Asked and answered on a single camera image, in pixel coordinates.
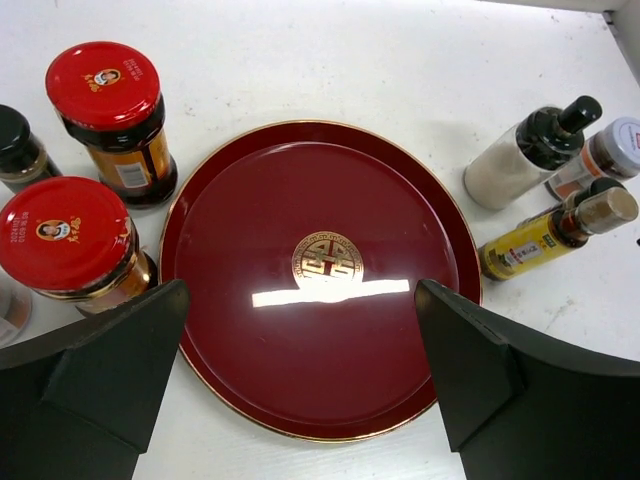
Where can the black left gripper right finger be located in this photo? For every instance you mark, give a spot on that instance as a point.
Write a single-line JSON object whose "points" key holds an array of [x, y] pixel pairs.
{"points": [[519, 404]]}

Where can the black pump white powder bottle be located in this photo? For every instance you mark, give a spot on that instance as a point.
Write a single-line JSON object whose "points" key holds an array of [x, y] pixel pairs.
{"points": [[529, 153]]}

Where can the red round tray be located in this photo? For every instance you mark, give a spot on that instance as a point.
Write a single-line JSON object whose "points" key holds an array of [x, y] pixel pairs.
{"points": [[302, 244]]}

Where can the yellow label oil bottle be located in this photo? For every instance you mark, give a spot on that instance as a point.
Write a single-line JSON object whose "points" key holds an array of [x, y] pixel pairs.
{"points": [[556, 234]]}

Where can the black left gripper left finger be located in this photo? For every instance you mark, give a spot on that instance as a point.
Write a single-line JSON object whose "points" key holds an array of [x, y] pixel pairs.
{"points": [[81, 402]]}

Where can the red lid chili jar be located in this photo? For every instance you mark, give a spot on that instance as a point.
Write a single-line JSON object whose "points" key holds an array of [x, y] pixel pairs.
{"points": [[108, 97], [71, 239]]}

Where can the white lid sauce jar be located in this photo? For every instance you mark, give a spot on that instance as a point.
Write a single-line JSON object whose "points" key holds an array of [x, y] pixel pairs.
{"points": [[612, 152], [15, 309]]}

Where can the black lid spice jar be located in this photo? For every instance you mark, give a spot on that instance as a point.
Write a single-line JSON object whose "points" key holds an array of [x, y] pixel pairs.
{"points": [[596, 187], [24, 159]]}

